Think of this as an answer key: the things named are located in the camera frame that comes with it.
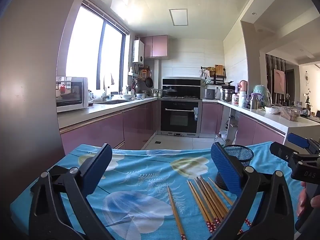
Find black built-in oven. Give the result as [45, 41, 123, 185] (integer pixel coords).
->
[159, 99, 203, 138]

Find pink base cabinets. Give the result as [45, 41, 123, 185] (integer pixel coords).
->
[200, 99, 288, 147]
[58, 97, 158, 157]

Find person's right hand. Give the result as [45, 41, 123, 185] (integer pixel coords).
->
[297, 181, 320, 218]

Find black mesh utensil holder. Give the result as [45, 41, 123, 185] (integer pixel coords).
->
[214, 145, 254, 192]

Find white gas water heater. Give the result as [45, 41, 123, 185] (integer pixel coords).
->
[132, 40, 145, 63]

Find clear plastic food container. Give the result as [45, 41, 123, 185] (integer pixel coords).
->
[280, 106, 301, 122]

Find white microwave oven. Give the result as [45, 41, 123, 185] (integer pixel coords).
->
[56, 77, 89, 113]

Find pink wall cabinet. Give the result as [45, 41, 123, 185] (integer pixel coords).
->
[141, 35, 169, 59]

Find stainless steel stockpot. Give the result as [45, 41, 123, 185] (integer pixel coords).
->
[221, 88, 235, 102]

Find green plastic bag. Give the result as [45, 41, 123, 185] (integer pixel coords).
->
[252, 85, 272, 108]

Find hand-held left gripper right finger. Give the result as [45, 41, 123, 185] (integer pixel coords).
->
[211, 142, 296, 240]

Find grey refrigerator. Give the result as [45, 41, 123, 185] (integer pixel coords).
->
[0, 0, 87, 205]

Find ceiling light panel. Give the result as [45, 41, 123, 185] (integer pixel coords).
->
[169, 9, 189, 26]

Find blue floral tablecloth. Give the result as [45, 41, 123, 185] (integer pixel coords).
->
[10, 141, 304, 240]

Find wooden chopstick with patterned end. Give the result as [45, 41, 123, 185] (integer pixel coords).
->
[167, 186, 187, 240]

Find black dish rack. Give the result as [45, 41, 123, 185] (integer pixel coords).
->
[201, 65, 227, 85]

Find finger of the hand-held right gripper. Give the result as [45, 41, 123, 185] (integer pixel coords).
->
[287, 132, 320, 153]
[269, 142, 307, 167]

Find pot with glass lid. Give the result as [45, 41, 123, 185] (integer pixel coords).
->
[163, 87, 178, 98]

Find black range hood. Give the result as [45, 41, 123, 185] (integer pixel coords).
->
[162, 77, 205, 98]

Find bundle of wooden chopsticks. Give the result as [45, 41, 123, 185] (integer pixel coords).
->
[187, 176, 252, 235]

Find kitchen window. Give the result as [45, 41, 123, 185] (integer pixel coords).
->
[65, 1, 130, 94]

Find silver countertop appliance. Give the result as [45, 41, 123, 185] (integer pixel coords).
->
[204, 88, 217, 100]

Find framed wall picture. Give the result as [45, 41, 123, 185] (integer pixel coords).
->
[273, 68, 286, 95]

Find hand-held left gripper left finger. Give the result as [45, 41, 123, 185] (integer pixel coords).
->
[29, 143, 114, 240]

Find white plastic canister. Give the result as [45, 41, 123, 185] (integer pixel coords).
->
[238, 91, 248, 108]

